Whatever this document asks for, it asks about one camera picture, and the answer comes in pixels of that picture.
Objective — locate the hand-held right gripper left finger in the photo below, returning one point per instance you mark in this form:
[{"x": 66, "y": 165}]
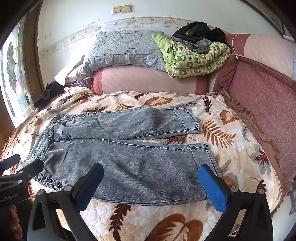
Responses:
[{"x": 89, "y": 186}]

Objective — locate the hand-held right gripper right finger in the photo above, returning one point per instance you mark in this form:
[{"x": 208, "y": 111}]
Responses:
[{"x": 212, "y": 188}]

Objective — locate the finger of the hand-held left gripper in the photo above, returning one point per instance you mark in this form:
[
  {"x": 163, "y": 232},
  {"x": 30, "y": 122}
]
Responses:
[
  {"x": 10, "y": 160},
  {"x": 31, "y": 169}
]

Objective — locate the grey washed denim pants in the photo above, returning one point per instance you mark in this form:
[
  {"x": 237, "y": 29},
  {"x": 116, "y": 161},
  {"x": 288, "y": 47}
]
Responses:
[{"x": 138, "y": 166}]

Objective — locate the person's left hand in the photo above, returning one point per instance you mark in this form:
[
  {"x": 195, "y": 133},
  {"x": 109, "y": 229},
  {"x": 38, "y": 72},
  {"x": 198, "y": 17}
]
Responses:
[{"x": 11, "y": 220}]

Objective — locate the leaf print blanket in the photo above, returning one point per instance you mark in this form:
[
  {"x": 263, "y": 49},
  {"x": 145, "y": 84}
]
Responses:
[{"x": 231, "y": 139}]

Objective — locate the black cloth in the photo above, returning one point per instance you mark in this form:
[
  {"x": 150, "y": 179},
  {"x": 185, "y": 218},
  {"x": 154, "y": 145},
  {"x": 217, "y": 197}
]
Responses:
[{"x": 46, "y": 95}]

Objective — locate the stained glass window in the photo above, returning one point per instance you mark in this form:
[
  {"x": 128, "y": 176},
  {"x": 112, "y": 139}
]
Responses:
[{"x": 13, "y": 76}]

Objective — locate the white pillow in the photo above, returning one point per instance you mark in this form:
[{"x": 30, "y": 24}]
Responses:
[{"x": 62, "y": 75}]

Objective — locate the pink padded headboard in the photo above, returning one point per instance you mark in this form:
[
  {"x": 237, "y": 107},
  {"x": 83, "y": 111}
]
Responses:
[{"x": 150, "y": 78}]

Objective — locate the green patterned quilt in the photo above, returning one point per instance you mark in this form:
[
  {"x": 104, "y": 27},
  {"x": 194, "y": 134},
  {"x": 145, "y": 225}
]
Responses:
[{"x": 196, "y": 62}]

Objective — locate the grey quilted blanket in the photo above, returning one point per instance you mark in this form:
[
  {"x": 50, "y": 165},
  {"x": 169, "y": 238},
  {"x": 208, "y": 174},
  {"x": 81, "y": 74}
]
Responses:
[{"x": 120, "y": 51}]

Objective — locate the grey garment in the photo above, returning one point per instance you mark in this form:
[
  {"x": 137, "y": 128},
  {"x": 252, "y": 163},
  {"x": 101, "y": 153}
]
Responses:
[{"x": 201, "y": 45}]

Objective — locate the black clothing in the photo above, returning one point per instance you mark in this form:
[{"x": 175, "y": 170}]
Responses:
[{"x": 201, "y": 31}]

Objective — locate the wooden window frame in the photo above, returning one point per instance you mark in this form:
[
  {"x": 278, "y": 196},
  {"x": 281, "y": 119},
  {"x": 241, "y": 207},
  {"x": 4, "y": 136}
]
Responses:
[{"x": 32, "y": 58}]

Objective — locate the beige wall switch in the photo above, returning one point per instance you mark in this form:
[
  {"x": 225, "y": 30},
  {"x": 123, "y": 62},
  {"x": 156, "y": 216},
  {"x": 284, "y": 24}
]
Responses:
[
  {"x": 116, "y": 10},
  {"x": 126, "y": 8}
]

